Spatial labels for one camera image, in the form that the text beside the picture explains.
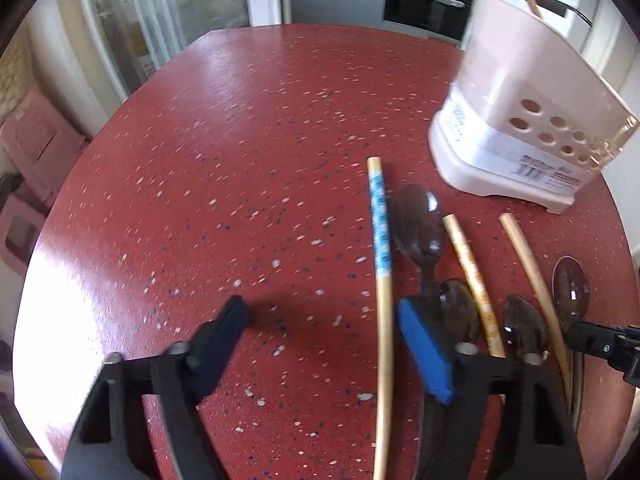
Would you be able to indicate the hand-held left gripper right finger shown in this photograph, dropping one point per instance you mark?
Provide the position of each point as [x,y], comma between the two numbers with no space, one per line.
[425,355]

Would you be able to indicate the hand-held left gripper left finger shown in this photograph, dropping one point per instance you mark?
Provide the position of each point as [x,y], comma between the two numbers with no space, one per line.
[227,322]

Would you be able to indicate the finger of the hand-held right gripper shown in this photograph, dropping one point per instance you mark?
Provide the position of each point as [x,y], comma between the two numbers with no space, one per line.
[592,342]

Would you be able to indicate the dark clear plastic spoon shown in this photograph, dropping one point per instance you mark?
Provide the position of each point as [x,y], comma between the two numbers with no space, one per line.
[457,310]
[525,327]
[571,285]
[417,230]

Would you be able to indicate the orange patterned bamboo chopstick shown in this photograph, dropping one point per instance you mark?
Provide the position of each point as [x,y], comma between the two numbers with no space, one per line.
[470,270]

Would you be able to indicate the blue patterned bamboo chopstick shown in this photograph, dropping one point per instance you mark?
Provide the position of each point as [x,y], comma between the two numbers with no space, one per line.
[380,220]

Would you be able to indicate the pink and white utensil holder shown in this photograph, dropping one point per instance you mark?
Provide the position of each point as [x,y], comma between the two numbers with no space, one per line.
[500,85]

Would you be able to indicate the pink plastic stool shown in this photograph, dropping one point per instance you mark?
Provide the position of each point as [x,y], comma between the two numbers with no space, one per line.
[17,232]
[35,145]

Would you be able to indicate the glass sliding door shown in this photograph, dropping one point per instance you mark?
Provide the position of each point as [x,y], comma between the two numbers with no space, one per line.
[165,15]

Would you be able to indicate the black built-in oven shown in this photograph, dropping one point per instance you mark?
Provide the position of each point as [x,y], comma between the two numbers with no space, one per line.
[425,5]

